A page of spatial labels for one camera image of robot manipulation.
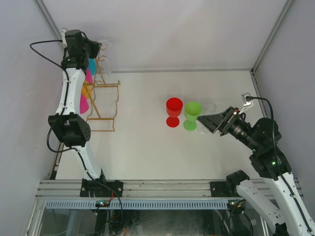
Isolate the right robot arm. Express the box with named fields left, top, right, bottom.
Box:
left=197, top=107, right=315, bottom=236

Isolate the black base bracket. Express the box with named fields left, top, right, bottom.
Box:
left=79, top=179, right=124, bottom=198
left=210, top=181, right=231, bottom=198

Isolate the magenta wine glass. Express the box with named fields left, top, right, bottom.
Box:
left=79, top=94, right=90, bottom=114
left=85, top=69, right=93, bottom=84

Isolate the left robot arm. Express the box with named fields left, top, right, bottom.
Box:
left=48, top=29, right=108, bottom=197

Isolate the right black base bracket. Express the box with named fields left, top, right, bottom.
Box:
left=210, top=181, right=231, bottom=198

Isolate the cyan plastic wine glass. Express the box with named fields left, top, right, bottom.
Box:
left=88, top=58, right=97, bottom=75

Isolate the aluminium mounting rail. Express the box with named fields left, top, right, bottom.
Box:
left=34, top=178, right=303, bottom=200

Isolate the red plastic wine glass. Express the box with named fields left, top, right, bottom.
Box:
left=166, top=97, right=183, bottom=128

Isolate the left black base bracket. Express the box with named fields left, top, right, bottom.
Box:
left=79, top=179, right=124, bottom=198

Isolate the green plastic wine glass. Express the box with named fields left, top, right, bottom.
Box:
left=183, top=101, right=202, bottom=131

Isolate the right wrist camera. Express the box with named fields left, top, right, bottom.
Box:
left=240, top=93, right=253, bottom=113

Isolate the gold wire glass rack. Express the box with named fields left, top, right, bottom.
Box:
left=86, top=55, right=121, bottom=132

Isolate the clear wine glass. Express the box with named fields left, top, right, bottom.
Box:
left=196, top=101, right=217, bottom=134
left=97, top=39, right=113, bottom=75

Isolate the blue slotted cable duct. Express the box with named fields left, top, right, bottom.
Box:
left=45, top=199, right=228, bottom=210

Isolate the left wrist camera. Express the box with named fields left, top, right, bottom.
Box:
left=61, top=28, right=67, bottom=47

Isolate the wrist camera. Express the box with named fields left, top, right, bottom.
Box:
left=240, top=93, right=253, bottom=113
left=61, top=28, right=67, bottom=47

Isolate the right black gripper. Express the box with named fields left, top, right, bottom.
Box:
left=196, top=105, right=260, bottom=151

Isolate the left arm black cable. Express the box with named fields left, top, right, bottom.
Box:
left=29, top=39, right=84, bottom=154

